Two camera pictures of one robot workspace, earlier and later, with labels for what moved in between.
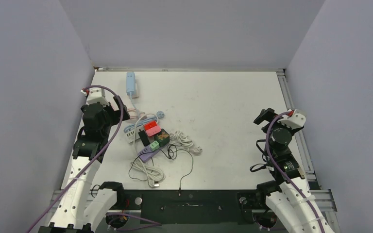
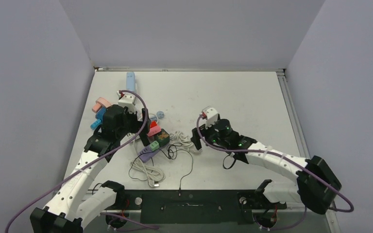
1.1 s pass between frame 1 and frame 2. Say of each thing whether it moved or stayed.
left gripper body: moved
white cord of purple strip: stayed
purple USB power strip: stayed
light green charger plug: stayed
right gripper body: moved
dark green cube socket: stayed
